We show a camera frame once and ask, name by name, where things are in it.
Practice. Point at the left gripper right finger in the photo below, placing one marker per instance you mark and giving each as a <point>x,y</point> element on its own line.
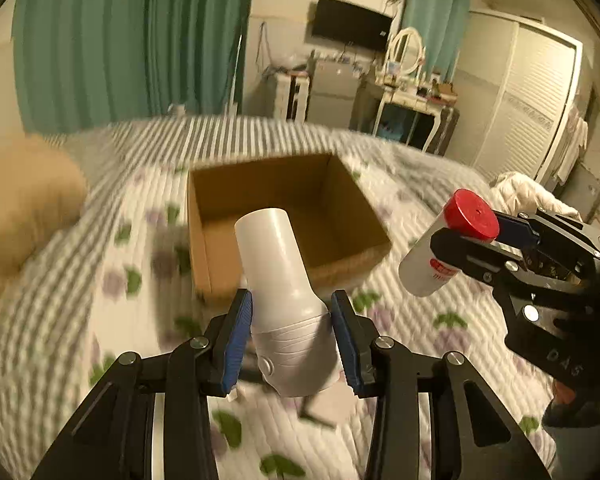
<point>473,436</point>

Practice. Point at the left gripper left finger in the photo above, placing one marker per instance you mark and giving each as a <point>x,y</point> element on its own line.
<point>109,436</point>

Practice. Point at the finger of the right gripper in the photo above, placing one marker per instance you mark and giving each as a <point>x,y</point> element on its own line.
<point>485,262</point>
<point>552,235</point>

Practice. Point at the white bottle red cap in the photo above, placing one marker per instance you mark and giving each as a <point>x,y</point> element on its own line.
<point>435,257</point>

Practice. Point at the white charger cube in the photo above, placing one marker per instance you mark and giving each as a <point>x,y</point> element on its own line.
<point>332,406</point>

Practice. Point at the white handheld device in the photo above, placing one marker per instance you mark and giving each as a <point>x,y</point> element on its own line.
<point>290,309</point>

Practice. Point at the person's right hand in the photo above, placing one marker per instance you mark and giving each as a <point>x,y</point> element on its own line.
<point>567,410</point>

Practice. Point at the white puffer jacket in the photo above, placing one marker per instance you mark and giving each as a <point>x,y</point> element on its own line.
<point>515,193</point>

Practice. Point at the hanging white clothes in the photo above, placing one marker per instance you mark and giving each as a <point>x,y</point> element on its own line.
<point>574,143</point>

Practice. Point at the grey checkered duvet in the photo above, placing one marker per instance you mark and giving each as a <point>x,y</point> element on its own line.
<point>130,166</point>

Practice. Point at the white louvered wardrobe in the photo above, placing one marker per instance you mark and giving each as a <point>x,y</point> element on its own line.
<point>515,81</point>

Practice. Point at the white dressing table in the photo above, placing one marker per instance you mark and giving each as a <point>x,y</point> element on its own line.
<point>445,116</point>

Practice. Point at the white floral quilt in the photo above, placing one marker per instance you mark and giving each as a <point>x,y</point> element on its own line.
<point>175,264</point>

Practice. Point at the white oval vanity mirror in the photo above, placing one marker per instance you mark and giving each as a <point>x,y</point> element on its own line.
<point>405,53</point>

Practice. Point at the grey mini fridge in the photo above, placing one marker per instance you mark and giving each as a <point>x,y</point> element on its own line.
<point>333,88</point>

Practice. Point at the green curtain right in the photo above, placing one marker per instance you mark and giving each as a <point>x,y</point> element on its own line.
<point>441,24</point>

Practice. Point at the green curtain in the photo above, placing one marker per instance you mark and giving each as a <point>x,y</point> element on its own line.
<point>85,63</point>
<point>441,24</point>

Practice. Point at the tan pillow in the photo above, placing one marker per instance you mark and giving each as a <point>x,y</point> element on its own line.
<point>42,190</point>

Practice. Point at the white suitcase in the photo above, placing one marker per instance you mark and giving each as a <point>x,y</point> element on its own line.
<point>290,95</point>

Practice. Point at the white broom stick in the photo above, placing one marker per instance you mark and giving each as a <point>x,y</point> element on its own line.
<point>234,102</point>

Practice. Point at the green curtain left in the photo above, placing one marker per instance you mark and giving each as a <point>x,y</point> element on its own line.
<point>85,63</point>

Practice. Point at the black wall television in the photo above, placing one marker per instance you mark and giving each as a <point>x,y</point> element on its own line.
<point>349,24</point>

